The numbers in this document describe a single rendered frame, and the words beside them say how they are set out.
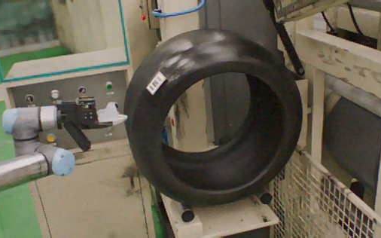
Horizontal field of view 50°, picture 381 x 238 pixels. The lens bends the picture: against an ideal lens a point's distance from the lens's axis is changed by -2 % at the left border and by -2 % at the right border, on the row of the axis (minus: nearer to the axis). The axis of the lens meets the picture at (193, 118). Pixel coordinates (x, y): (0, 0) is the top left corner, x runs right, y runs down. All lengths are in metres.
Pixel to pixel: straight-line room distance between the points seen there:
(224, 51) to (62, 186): 1.14
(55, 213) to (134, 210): 0.38
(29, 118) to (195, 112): 0.67
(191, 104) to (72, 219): 0.88
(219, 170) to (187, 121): 0.23
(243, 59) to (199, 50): 0.13
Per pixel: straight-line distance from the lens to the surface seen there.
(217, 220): 1.53
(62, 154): 1.19
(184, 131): 1.66
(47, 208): 2.10
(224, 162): 1.62
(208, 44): 1.21
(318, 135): 1.84
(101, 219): 2.15
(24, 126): 1.28
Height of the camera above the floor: 1.72
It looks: 23 degrees down
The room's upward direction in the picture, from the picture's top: 5 degrees counter-clockwise
